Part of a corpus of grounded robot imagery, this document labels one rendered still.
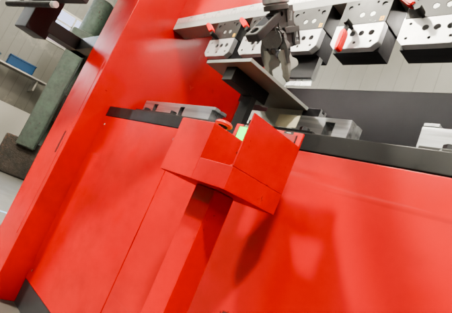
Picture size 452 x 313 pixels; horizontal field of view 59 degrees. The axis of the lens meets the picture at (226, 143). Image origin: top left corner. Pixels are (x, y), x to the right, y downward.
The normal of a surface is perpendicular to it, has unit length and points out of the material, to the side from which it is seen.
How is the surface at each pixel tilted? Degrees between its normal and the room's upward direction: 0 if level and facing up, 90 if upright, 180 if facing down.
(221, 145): 90
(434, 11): 90
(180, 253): 90
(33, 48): 90
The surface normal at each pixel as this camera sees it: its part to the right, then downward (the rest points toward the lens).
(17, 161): 0.31, -0.06
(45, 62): 0.56, 0.07
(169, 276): -0.63, -0.40
